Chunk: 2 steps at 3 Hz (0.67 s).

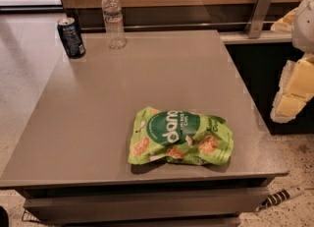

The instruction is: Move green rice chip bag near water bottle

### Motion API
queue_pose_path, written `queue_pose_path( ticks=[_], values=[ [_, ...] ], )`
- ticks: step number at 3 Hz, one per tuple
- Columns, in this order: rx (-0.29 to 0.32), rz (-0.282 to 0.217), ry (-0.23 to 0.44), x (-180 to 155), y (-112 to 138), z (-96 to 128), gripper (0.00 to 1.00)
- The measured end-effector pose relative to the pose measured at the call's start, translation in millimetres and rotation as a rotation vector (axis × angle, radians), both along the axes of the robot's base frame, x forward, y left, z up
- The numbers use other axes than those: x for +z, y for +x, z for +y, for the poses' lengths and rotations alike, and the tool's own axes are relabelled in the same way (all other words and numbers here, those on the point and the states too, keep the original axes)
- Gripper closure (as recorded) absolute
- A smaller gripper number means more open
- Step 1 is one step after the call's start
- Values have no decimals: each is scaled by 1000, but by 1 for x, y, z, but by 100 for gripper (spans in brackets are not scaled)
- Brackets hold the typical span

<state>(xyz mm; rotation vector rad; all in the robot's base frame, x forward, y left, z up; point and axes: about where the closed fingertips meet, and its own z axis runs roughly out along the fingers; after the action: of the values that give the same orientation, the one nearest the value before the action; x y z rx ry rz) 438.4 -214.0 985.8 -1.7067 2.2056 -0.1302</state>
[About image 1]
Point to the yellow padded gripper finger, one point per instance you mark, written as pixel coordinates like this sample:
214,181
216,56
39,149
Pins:
296,89
284,24

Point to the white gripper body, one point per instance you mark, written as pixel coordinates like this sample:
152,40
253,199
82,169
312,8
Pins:
304,25

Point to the green rice chip bag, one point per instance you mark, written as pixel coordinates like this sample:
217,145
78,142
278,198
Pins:
179,137

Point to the clear plastic water bottle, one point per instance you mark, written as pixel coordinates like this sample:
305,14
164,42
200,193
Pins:
114,23

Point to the grey table drawer unit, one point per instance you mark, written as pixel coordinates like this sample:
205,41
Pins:
120,205

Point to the blue soda can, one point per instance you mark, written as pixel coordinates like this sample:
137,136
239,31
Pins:
70,36

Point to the metal wall bracket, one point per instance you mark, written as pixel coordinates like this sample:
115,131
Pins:
254,27

